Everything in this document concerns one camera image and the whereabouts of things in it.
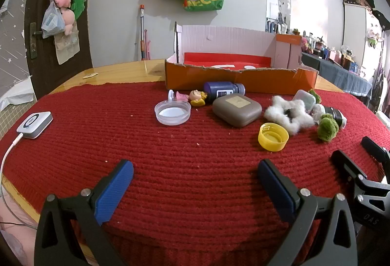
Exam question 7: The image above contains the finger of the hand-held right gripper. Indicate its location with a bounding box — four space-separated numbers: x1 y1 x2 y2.
331 149 368 190
361 136 390 163

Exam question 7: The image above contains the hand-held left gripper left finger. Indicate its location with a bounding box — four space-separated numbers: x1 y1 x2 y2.
34 159 135 266

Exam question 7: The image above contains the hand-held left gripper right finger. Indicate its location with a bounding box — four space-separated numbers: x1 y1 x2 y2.
257 159 358 266

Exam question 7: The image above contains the green fuzzy pompom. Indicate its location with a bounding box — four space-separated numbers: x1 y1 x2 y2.
317 114 339 141

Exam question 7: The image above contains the yellow bottle cap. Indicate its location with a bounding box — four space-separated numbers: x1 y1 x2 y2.
258 122 289 151

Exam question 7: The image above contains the black and white roll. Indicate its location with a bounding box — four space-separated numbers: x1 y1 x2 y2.
311 104 347 129

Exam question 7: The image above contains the white fluffy star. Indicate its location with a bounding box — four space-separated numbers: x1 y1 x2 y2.
263 95 316 135

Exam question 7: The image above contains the clear plastic small box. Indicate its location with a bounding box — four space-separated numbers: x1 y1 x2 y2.
292 89 316 114

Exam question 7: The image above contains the grey-brown plastic case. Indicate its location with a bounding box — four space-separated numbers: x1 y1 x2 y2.
212 93 263 128

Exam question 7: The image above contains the clear round lid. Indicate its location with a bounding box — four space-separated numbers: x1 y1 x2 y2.
154 100 191 126

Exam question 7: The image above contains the purple bottle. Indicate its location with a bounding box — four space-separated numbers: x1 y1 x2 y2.
203 81 246 102

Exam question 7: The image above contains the small doll figure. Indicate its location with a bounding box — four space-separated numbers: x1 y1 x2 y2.
166 89 208 107

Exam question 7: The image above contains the orange cardboard box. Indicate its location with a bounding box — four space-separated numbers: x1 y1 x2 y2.
165 21 319 95

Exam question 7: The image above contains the red knitted mat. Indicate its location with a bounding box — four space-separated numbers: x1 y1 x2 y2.
0 80 386 266

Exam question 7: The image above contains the dark covered side table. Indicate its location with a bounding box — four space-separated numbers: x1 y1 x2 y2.
300 51 374 99

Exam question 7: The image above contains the white square charger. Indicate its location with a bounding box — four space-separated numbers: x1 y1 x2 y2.
17 111 53 139

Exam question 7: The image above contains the row of bottles and toys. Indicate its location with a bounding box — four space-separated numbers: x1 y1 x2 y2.
289 27 371 78

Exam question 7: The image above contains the pink cloth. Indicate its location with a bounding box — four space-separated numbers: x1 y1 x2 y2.
0 184 40 257

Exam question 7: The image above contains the white wardrobe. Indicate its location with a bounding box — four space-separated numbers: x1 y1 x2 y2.
343 1 384 71

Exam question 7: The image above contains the green grid mat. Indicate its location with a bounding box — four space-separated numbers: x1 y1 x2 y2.
0 101 31 140

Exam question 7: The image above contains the brown door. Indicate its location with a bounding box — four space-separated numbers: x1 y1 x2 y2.
26 0 93 99

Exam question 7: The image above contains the white crumpled paper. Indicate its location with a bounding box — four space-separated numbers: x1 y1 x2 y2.
0 75 37 112

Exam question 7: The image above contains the pink stick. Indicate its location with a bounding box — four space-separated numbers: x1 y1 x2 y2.
144 29 152 61

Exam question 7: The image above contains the beige hanging organizer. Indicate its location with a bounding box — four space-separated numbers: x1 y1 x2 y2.
54 29 80 65

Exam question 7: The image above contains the silver mop pole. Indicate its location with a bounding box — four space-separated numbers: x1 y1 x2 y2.
138 5 147 62

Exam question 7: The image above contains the clear plastic bag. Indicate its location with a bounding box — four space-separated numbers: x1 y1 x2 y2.
41 1 66 39

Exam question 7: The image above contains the green plush toy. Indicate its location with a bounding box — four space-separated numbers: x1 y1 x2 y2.
71 0 86 20

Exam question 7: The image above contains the white cable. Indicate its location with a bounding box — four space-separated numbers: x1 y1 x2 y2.
0 132 39 228

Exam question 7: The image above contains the door handle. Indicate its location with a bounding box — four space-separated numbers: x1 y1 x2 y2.
30 22 43 59

